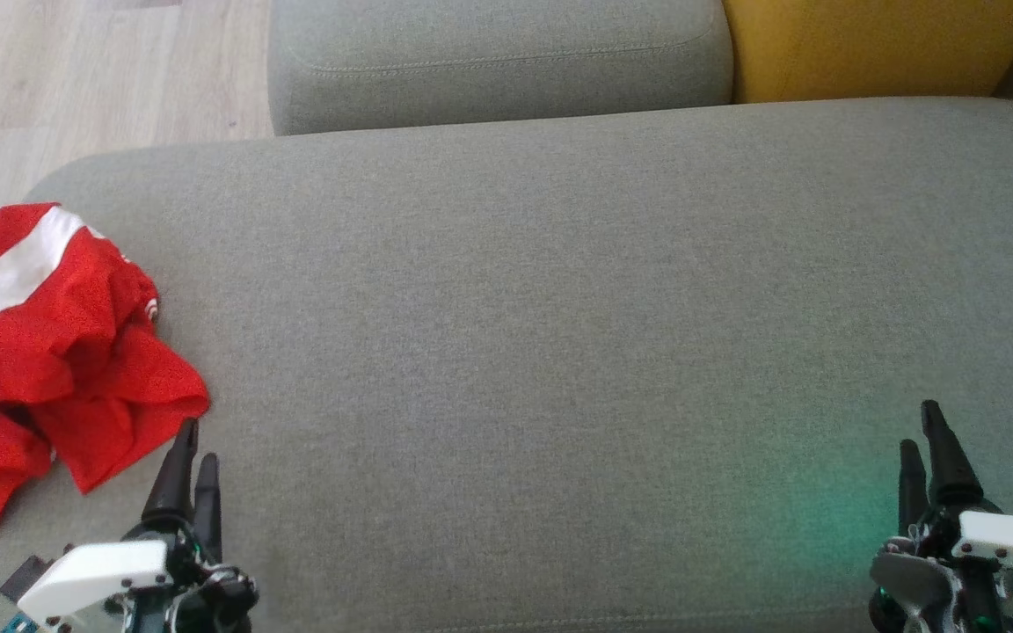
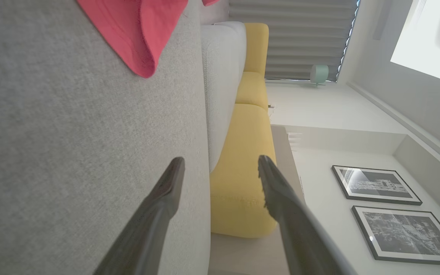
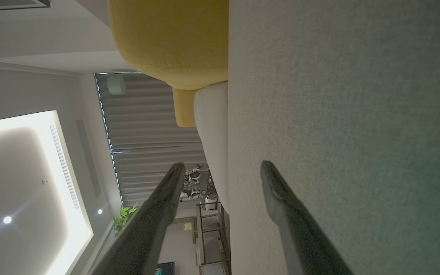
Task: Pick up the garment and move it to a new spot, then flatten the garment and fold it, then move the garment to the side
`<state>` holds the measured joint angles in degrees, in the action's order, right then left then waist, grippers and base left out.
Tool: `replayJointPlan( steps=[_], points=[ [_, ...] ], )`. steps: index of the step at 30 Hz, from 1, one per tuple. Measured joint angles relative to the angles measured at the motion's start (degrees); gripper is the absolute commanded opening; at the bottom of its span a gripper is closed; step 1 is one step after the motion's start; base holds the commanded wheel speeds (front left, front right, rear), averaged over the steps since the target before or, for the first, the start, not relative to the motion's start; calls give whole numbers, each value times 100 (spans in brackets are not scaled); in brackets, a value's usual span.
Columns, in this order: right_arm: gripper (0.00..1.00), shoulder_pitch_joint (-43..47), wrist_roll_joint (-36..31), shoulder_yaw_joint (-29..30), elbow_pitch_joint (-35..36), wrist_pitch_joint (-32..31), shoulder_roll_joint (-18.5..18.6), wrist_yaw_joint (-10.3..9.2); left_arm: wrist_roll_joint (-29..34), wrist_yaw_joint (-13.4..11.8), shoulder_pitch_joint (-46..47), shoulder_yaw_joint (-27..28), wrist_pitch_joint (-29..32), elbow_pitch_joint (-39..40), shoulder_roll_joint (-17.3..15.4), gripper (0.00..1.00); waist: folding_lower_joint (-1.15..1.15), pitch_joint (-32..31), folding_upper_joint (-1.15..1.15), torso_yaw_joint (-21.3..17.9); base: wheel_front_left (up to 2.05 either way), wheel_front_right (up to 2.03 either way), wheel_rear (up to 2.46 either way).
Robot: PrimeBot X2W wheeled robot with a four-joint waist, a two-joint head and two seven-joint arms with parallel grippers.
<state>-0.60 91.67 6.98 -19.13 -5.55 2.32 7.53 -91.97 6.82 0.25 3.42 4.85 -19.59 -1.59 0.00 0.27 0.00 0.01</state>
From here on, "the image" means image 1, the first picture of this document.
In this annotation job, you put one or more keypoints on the wide yellow sofa backrest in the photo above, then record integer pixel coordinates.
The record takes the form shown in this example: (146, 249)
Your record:
(867, 44)

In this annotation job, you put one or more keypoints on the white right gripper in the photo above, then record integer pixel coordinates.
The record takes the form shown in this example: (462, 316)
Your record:
(1008, 549)

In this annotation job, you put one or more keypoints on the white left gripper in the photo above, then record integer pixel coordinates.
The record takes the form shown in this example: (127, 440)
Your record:
(93, 576)

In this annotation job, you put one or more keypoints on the red shorts white waistband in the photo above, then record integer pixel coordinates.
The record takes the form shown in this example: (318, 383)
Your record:
(76, 299)

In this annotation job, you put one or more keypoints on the large grey sofa chaise cushion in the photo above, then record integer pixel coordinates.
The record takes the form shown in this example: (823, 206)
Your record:
(542, 352)

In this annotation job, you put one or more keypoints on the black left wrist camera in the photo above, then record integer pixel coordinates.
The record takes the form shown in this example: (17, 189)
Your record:
(23, 578)

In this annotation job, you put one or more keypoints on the grey sofa seat cushion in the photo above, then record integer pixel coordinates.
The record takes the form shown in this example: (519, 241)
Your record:
(498, 53)

